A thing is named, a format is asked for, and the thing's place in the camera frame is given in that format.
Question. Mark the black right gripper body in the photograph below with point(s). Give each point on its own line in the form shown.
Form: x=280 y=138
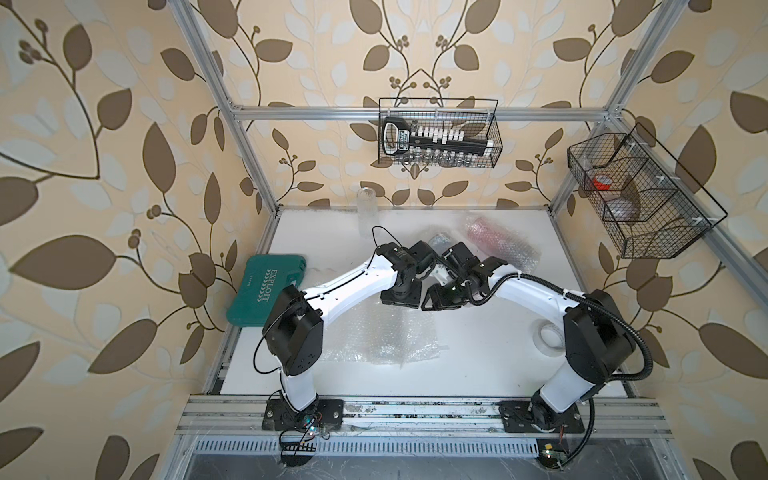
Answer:
x=450 y=295

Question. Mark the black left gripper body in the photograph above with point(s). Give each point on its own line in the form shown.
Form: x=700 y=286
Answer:
x=409 y=295

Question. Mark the clear bubble wrap sheet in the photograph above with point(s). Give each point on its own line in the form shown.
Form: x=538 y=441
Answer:
x=378 y=334

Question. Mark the clear ribbed glass vase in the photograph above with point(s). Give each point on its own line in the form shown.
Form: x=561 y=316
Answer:
x=367 y=211

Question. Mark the purple vase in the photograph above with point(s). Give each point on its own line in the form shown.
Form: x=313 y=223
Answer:
x=441 y=241

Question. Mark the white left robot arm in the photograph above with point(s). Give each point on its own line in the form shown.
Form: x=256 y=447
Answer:
x=295 y=329

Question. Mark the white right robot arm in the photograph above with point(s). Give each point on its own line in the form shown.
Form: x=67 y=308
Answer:
x=523 y=319

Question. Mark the pink vase in bubble wrap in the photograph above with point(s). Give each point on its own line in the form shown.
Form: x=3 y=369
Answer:
x=507 y=244

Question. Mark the white tape roll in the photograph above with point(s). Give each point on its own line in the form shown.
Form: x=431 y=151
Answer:
x=548 y=338

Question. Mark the green tool case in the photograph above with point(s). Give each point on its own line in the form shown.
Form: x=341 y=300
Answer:
x=265 y=276

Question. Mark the black socket set holder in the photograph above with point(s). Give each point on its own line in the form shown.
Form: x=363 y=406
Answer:
x=397 y=138

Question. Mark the red tape roll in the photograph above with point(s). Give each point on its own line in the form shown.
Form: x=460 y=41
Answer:
x=602 y=182

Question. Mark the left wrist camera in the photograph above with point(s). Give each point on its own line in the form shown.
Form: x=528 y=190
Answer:
x=423 y=255

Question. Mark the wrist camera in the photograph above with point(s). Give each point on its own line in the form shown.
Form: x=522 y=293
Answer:
x=463 y=265
x=423 y=255

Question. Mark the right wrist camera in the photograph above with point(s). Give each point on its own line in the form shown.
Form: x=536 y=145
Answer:
x=463 y=265

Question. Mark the back wire basket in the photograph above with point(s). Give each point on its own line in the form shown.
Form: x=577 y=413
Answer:
x=477 y=118

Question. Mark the wire basket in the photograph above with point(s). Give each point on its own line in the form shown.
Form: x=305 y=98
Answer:
x=477 y=118
x=658 y=206

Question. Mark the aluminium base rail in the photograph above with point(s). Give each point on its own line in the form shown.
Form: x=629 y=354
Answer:
x=406 y=426

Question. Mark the right wire basket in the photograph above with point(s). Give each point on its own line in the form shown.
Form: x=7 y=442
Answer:
x=658 y=206

